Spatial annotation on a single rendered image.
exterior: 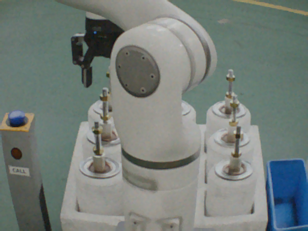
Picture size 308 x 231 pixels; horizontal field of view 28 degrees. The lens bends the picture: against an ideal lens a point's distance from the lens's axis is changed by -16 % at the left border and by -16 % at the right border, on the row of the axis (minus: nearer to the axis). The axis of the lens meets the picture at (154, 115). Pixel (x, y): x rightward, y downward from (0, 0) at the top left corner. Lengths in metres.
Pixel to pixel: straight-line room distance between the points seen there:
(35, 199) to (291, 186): 0.62
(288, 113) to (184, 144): 1.25
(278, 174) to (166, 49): 0.85
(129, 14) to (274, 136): 1.11
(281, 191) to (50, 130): 0.70
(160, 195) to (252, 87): 1.37
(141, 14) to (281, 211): 0.83
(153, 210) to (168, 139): 0.10
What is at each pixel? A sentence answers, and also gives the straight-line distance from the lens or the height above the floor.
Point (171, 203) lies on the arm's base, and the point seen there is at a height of 0.42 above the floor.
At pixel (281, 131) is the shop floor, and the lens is 1.91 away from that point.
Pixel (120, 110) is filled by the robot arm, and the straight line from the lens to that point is 0.79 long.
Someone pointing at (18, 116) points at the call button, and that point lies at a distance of 1.25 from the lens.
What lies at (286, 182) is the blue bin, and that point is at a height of 0.06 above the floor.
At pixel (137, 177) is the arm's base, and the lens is 0.82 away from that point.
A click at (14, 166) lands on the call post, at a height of 0.23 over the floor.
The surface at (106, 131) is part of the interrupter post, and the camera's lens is 1.32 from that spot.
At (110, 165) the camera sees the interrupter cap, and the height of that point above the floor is 0.25.
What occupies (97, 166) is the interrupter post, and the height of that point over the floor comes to 0.26.
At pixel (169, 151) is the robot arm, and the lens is 0.78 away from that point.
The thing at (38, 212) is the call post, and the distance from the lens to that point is 1.33.
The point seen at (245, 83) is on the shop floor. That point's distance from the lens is 2.18.
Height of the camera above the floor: 0.88
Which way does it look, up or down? 27 degrees down
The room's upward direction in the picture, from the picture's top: straight up
